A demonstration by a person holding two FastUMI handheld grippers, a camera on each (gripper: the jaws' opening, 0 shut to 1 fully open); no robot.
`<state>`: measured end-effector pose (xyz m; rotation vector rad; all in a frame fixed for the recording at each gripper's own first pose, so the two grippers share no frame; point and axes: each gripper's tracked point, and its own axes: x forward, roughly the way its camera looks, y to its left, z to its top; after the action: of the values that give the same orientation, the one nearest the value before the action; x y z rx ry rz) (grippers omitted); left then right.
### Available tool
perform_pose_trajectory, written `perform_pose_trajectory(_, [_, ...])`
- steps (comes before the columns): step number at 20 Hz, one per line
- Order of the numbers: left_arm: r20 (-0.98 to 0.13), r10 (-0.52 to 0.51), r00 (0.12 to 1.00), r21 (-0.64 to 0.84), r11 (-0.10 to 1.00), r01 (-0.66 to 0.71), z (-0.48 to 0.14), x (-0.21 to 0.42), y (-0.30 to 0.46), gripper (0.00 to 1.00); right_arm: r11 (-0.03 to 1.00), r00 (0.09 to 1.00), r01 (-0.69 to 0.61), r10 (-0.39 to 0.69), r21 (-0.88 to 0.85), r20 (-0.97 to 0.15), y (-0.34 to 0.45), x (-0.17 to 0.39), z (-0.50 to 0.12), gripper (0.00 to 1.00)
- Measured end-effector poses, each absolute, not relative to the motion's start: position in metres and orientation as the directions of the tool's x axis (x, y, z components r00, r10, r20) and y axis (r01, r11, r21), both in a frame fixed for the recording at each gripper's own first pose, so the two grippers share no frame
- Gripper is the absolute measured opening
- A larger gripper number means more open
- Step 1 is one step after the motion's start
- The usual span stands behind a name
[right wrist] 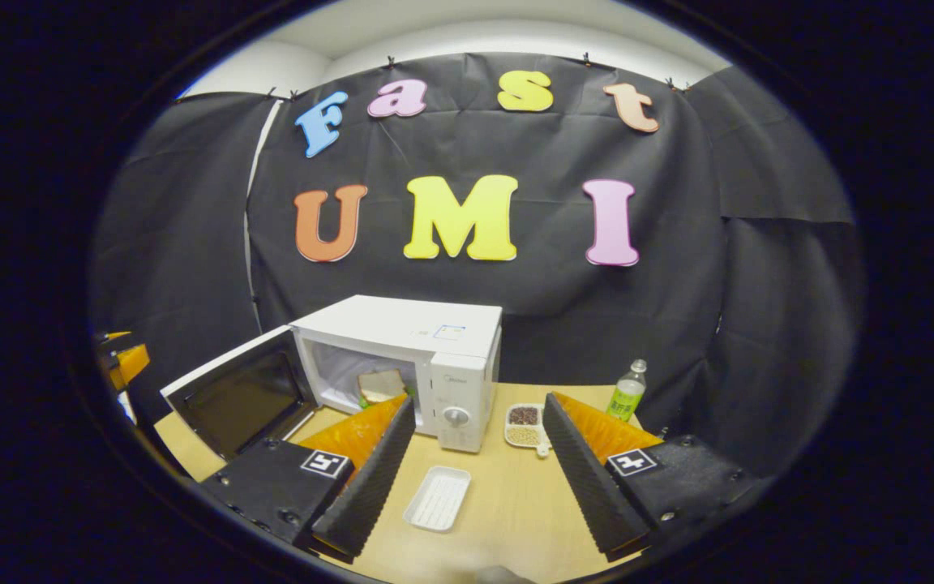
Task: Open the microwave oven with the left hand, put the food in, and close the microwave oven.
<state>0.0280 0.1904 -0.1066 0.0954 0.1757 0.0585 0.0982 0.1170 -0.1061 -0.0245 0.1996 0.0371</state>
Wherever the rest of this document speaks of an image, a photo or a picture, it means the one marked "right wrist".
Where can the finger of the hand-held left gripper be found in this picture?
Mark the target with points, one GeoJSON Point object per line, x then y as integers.
{"type": "Point", "coordinates": [130, 367]}
{"type": "Point", "coordinates": [114, 337]}

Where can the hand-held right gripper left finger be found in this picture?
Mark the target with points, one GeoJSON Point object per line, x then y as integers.
{"type": "Point", "coordinates": [370, 495]}

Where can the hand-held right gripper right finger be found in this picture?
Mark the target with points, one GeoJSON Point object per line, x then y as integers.
{"type": "Point", "coordinates": [589, 487]}

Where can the bread and lettuce sandwich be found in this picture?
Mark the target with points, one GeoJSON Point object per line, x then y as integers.
{"type": "Point", "coordinates": [382, 385]}

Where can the white microwave oven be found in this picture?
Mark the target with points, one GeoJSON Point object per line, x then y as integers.
{"type": "Point", "coordinates": [402, 324]}

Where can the small white rectangular tray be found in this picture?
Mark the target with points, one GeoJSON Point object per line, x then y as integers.
{"type": "Point", "coordinates": [437, 499]}

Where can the white divided dish of beans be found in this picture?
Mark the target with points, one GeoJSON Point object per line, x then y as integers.
{"type": "Point", "coordinates": [524, 426]}

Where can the green label drink bottle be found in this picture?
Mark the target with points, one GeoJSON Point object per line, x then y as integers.
{"type": "Point", "coordinates": [625, 397]}

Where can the black backdrop cloth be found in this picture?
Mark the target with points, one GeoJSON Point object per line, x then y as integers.
{"type": "Point", "coordinates": [678, 284]}

